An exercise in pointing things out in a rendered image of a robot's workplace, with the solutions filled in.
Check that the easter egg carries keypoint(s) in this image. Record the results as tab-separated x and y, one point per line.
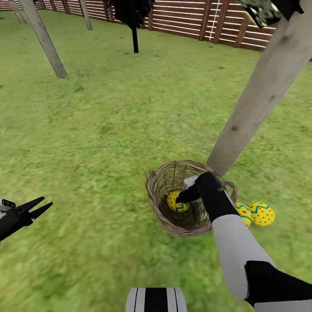
262	214
244	213
178	208

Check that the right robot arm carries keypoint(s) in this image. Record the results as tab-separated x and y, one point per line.
249	272

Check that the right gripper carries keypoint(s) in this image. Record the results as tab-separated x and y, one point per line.
186	196

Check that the robot trunk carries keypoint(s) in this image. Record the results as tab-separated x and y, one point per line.
156	300

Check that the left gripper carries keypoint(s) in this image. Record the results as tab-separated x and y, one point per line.
18	217

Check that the wicker basket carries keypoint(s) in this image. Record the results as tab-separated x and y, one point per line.
202	224

